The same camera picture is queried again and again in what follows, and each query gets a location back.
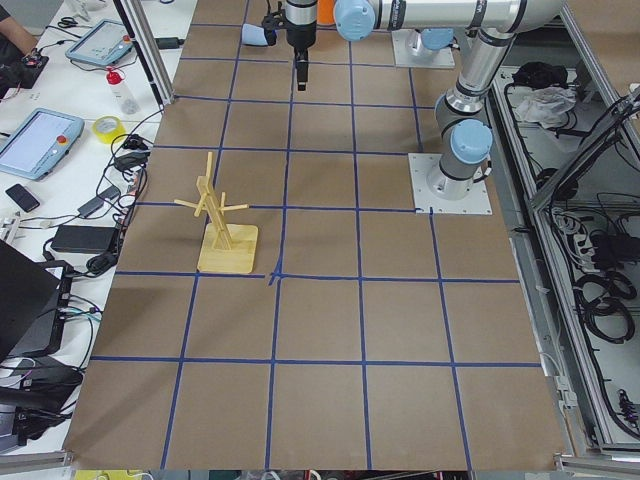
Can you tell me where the black gripper holding cup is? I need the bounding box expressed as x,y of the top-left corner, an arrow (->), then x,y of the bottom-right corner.
262,0 -> 286,35

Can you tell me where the black gripper empty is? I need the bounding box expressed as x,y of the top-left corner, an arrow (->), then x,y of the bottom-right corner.
285,20 -> 315,92

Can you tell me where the light blue cup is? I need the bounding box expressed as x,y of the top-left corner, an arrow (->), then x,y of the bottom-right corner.
241,23 -> 277,47

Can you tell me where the grey robot arm with cup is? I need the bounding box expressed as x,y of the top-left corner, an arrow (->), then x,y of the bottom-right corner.
333,0 -> 565,201

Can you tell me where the wooden cup tree stand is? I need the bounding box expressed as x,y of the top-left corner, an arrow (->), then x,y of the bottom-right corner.
174,152 -> 259,274

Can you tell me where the orange cylinder container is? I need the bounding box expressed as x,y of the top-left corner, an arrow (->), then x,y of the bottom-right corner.
317,0 -> 335,26

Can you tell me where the red cap squeeze bottle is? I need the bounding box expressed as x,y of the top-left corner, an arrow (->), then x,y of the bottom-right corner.
106,67 -> 140,115

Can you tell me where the upper teach pendant tablet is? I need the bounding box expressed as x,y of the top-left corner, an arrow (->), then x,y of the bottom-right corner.
65,19 -> 133,67

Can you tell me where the teach pendant tablet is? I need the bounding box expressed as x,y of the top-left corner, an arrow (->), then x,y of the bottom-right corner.
65,19 -> 133,67
1,108 -> 85,180

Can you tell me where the yellow tape roll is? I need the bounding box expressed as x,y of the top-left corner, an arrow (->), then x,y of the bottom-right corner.
92,115 -> 126,144

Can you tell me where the white crumpled cloth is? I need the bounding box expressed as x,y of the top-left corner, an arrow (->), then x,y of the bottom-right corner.
514,87 -> 576,129

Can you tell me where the lower teach pendant tablet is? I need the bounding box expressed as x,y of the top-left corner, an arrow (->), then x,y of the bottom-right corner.
1,108 -> 85,180

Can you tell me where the black power adapter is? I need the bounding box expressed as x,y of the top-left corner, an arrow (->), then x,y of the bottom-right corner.
51,225 -> 117,254

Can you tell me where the black smartphone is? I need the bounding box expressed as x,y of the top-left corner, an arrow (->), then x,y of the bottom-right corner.
5,184 -> 40,212

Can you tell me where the black computer case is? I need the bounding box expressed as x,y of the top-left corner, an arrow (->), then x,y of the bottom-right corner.
1,242 -> 72,360

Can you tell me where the aluminium frame post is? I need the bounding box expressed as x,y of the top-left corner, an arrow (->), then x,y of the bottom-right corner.
113,0 -> 174,107

